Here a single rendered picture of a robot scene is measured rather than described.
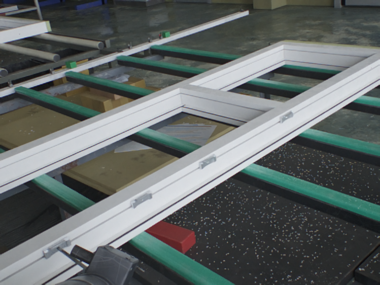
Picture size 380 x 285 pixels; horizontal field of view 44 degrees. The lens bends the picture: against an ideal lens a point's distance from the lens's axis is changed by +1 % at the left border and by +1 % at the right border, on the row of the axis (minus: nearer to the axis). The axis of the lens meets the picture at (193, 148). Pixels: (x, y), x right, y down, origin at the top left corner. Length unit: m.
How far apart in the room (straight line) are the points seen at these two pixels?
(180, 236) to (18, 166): 0.46
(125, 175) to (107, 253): 1.08
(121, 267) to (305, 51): 1.42
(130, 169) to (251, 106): 0.58
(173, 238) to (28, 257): 0.56
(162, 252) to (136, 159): 0.92
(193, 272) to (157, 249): 0.10
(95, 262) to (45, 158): 0.72
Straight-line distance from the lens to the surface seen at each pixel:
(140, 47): 2.48
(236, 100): 1.36
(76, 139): 1.33
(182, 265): 0.85
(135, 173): 1.67
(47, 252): 0.86
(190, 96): 1.50
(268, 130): 1.20
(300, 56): 1.89
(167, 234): 1.34
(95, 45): 2.91
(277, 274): 1.24
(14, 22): 3.84
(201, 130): 1.92
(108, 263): 0.60
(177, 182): 1.00
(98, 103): 2.22
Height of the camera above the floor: 1.39
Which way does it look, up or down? 25 degrees down
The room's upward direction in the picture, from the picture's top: 8 degrees counter-clockwise
